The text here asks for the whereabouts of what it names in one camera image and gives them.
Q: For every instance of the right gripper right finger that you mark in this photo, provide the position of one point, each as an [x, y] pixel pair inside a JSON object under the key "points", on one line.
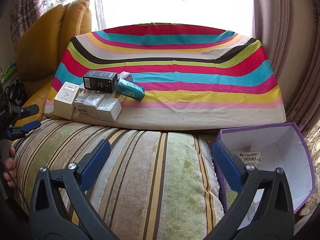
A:
{"points": [[274, 217]]}

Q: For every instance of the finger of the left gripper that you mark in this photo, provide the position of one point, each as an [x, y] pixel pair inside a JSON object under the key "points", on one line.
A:
{"points": [[18, 113], [18, 132]]}

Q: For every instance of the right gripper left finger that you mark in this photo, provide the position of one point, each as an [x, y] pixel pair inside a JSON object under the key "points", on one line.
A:
{"points": [[60, 208]]}

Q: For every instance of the white green medicine box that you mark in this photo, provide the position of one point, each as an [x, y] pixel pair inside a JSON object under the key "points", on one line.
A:
{"points": [[250, 157]]}

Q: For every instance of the person left hand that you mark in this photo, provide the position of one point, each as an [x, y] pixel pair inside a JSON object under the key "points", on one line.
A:
{"points": [[10, 174]]}

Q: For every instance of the white tall text box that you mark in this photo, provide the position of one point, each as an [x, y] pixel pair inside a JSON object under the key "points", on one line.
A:
{"points": [[64, 100]]}

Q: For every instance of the white box red logo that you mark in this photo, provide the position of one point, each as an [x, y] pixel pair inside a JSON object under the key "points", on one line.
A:
{"points": [[79, 101]]}

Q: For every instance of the small white diamond box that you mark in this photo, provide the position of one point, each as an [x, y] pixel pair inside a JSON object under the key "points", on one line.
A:
{"points": [[91, 104]]}

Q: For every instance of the purple storage box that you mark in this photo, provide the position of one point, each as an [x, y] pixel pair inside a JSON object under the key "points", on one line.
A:
{"points": [[282, 146]]}

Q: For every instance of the mustard yellow sofa pillow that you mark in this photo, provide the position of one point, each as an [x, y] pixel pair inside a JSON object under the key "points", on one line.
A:
{"points": [[40, 49]]}

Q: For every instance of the small grey white box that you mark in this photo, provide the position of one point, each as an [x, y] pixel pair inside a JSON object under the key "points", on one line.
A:
{"points": [[109, 109]]}

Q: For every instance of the black barcode box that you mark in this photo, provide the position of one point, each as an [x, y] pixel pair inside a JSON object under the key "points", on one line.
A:
{"points": [[100, 80]]}

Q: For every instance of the white orange flat packet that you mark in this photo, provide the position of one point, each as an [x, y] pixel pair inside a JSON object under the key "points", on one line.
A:
{"points": [[120, 97]]}

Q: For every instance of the small red white box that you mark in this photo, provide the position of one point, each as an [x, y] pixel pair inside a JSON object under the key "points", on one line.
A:
{"points": [[126, 76]]}

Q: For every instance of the teal tissue packet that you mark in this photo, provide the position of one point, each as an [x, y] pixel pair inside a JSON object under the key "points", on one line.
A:
{"points": [[130, 89]]}

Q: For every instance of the striped beige seat cushion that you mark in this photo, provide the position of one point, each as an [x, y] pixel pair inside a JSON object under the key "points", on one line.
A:
{"points": [[154, 185]]}

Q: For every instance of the rainbow striped cushion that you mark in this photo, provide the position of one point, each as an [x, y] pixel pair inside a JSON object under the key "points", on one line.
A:
{"points": [[194, 77]]}

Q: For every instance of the patterned pink curtain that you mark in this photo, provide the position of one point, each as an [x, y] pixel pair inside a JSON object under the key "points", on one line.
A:
{"points": [[289, 32]]}

